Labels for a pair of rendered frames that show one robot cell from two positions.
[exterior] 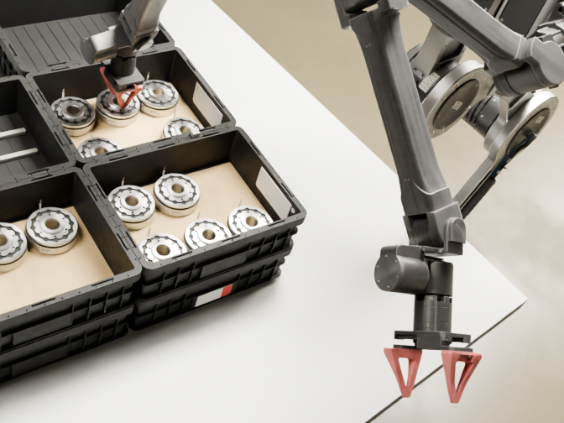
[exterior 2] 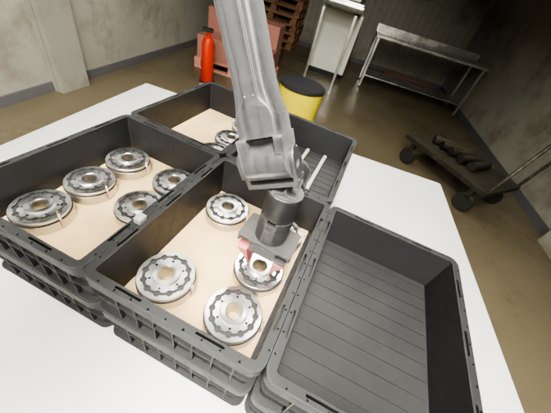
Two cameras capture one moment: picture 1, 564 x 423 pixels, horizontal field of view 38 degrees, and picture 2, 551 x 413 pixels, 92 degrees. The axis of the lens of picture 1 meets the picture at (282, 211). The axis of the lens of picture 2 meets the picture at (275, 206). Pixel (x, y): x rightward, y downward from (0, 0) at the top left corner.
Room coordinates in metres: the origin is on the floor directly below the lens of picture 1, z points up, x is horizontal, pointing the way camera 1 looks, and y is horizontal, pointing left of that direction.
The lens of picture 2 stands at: (1.73, 0.30, 1.32)
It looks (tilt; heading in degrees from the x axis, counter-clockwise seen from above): 42 degrees down; 151
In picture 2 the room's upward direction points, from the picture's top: 17 degrees clockwise
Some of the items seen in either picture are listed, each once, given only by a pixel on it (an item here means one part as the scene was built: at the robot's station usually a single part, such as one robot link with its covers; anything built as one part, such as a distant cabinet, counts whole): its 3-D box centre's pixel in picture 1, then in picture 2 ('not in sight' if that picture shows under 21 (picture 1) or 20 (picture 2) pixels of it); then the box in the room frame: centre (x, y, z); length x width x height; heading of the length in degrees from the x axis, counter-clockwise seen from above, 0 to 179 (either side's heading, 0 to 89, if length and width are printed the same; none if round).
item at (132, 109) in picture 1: (117, 102); (259, 267); (1.45, 0.46, 0.86); 0.10 x 0.10 x 0.01
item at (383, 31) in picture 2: not in sight; (416, 70); (-2.22, 4.46, 0.46); 1.83 x 0.67 x 0.91; 57
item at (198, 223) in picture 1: (208, 237); (90, 179); (1.16, 0.13, 0.86); 0.10 x 0.10 x 0.01
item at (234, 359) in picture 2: (133, 102); (234, 233); (1.41, 0.41, 0.92); 0.40 x 0.30 x 0.02; 139
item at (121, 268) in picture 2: (130, 119); (232, 249); (1.41, 0.41, 0.87); 0.40 x 0.30 x 0.11; 139
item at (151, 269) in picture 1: (196, 194); (111, 172); (1.21, 0.18, 0.92); 0.40 x 0.30 x 0.02; 139
